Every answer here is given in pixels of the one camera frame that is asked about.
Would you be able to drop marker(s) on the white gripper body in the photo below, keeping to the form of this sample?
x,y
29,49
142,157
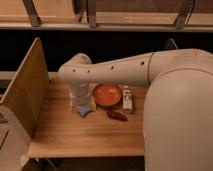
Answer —
x,y
79,95

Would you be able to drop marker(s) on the dark red dried pepper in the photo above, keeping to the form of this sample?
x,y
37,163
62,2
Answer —
x,y
117,116

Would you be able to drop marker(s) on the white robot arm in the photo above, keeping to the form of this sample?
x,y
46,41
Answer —
x,y
178,107

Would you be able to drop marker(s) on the blue sponge cloth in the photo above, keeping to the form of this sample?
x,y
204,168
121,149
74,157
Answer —
x,y
83,110

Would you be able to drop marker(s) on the orange round bowl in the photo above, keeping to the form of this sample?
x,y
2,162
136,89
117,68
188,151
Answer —
x,y
107,95

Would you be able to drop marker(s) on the small white bottle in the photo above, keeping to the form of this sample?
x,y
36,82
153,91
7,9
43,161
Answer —
x,y
127,100

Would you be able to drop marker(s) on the left wooden divider panel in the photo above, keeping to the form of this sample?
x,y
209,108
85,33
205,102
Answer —
x,y
22,101

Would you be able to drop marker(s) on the right dark divider panel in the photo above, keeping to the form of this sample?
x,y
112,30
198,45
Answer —
x,y
170,44

